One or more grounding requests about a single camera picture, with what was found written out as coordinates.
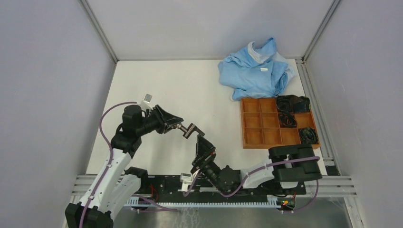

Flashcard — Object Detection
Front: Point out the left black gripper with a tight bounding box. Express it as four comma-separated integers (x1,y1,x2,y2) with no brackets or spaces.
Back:
136,104,183,136

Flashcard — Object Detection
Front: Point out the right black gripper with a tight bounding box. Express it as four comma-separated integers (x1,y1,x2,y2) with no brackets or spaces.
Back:
190,133,225,192

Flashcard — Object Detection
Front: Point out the small grey faucet fitting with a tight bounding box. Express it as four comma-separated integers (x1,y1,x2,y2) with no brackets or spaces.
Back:
177,123,187,132

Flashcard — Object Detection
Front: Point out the dark metal faucet tee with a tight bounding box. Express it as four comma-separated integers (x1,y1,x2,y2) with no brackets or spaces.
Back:
183,123,205,139

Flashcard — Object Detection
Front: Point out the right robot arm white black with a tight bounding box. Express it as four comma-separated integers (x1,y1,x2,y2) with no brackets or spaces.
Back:
191,135,323,197

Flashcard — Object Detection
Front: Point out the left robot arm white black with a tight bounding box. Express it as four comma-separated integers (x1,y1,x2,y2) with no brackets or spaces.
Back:
65,102,183,228

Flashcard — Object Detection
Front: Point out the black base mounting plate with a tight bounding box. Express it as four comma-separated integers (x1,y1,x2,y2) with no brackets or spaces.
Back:
135,175,307,203

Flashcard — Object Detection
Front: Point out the orange compartment tray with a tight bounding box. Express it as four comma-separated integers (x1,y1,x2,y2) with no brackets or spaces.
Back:
240,98,320,149

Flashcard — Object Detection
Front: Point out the blue crumpled cloth garment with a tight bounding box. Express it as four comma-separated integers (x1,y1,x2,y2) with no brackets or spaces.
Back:
218,38,296,101

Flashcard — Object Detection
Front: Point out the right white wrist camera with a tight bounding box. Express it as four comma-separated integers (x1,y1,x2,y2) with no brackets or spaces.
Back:
180,173,194,192

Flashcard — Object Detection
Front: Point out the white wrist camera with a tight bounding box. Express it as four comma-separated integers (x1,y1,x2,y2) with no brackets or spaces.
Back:
180,173,194,192
139,94,153,111

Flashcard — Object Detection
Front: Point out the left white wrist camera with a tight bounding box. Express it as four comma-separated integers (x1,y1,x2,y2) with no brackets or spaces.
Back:
139,94,153,111

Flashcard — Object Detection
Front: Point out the white slotted cable duct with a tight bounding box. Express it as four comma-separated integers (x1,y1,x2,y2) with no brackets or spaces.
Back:
124,197,294,209

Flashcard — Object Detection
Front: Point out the black cable bundle middle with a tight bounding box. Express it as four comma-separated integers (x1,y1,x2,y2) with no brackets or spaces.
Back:
277,112,297,128

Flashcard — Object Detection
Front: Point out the black cable bundle top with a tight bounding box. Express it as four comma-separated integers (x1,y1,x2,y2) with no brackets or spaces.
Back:
276,95,311,114

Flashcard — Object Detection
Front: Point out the black green cable bundle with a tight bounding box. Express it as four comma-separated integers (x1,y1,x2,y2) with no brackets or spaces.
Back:
298,126,319,146

